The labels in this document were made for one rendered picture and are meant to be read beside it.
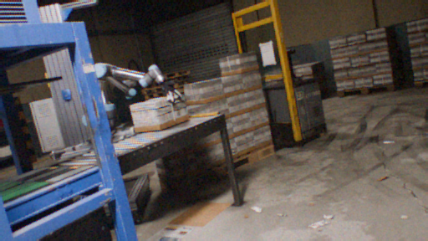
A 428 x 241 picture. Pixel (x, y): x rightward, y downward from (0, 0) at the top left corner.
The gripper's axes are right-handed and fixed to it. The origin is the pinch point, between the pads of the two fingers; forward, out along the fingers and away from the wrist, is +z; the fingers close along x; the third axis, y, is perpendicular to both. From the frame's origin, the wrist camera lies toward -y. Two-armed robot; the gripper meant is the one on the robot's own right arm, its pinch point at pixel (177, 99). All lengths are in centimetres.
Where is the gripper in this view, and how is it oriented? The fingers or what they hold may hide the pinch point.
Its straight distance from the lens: 301.4
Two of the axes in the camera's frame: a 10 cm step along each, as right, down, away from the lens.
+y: -5.9, 5.7, 5.7
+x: -5.5, 2.3, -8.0
